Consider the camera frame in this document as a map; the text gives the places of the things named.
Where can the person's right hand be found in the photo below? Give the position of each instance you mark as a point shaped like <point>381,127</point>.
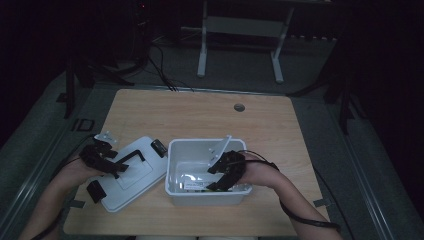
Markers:
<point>261,175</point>

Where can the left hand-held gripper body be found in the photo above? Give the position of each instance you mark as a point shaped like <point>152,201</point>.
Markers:
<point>95,153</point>

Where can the black stand with angled legs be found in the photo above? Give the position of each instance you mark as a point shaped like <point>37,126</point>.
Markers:
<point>343,100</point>

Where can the grey round table grommet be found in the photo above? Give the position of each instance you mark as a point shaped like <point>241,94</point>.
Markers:
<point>239,107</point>

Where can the white plastic storage box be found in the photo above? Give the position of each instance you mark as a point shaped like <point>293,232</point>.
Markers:
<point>203,198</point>

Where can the black tripod stand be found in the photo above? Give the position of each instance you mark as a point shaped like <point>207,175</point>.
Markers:
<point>71,83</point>

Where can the person's left hand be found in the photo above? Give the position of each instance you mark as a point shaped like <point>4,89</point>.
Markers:
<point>78,171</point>

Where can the white metal stand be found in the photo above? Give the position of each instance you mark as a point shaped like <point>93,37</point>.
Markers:
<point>240,26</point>

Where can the black square floor bracket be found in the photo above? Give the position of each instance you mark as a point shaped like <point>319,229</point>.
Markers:
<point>83,125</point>

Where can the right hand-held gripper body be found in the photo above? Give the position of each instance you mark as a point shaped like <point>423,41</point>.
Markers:
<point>235,165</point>

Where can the grey tape strip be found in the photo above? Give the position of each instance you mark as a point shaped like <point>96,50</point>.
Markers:
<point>321,202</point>
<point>76,203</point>

